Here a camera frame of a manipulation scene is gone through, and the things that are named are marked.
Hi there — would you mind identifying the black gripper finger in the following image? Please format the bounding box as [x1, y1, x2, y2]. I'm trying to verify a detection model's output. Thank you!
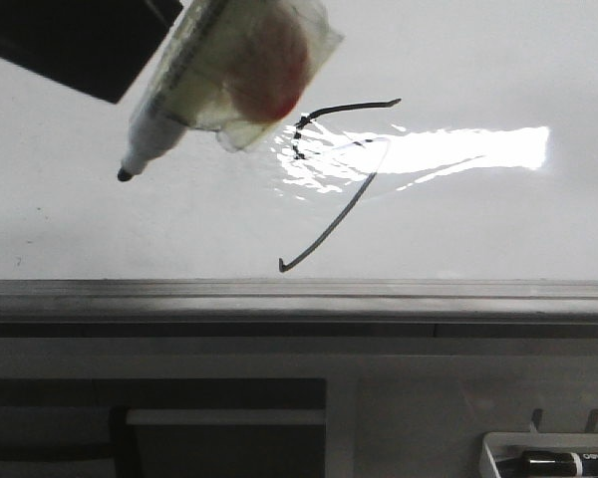
[0, 0, 183, 104]

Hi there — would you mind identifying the white whiteboard marker with tape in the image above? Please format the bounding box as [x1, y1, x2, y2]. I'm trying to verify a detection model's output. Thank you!
[118, 1, 343, 182]

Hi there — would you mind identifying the white whiteboard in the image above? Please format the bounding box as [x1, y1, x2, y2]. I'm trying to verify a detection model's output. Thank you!
[0, 1, 598, 280]

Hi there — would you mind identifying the white marker tray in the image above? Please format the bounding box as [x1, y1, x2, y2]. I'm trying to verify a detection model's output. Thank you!
[479, 432, 598, 477]

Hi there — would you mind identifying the black marker in tray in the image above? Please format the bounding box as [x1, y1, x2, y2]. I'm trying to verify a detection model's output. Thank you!
[495, 450, 598, 477]

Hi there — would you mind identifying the aluminium whiteboard frame rail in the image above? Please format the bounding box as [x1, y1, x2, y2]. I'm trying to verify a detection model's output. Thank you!
[0, 279, 598, 339]

